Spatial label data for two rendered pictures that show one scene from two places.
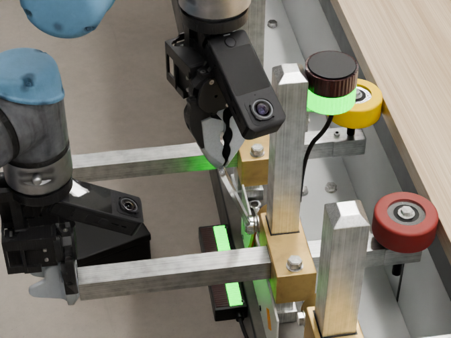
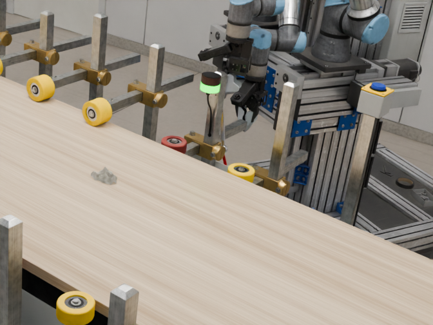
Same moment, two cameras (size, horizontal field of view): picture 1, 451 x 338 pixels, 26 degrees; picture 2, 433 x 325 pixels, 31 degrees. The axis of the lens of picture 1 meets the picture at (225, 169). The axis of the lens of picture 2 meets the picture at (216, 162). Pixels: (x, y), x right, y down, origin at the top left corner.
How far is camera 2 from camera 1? 3.00 m
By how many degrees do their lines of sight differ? 99
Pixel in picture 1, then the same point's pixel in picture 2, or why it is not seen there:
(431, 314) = not seen: hidden behind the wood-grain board
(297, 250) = (196, 138)
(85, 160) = (301, 152)
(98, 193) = (245, 90)
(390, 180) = not seen: hidden behind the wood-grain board
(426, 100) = (215, 178)
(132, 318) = not seen: outside the picture
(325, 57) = (216, 75)
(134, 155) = (290, 158)
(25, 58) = (262, 32)
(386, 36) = (267, 198)
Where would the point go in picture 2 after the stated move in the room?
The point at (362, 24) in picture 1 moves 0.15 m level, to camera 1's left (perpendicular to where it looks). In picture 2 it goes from (284, 200) to (317, 186)
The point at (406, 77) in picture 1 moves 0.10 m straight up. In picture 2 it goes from (234, 184) to (239, 153)
